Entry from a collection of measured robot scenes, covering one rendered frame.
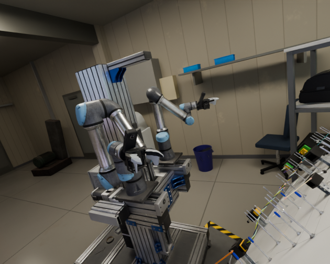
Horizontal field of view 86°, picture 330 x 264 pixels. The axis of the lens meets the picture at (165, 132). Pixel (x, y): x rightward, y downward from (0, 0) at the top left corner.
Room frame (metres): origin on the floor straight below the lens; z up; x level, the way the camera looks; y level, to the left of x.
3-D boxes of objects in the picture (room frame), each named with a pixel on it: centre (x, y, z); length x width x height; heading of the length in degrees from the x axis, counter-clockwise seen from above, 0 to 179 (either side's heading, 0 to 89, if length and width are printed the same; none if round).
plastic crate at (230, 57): (3.04, -1.21, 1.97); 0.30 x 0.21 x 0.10; 60
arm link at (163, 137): (1.55, 0.03, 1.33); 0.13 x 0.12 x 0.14; 176
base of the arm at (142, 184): (1.11, 0.28, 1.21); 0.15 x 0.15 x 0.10
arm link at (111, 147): (0.82, 0.24, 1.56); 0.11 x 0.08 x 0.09; 35
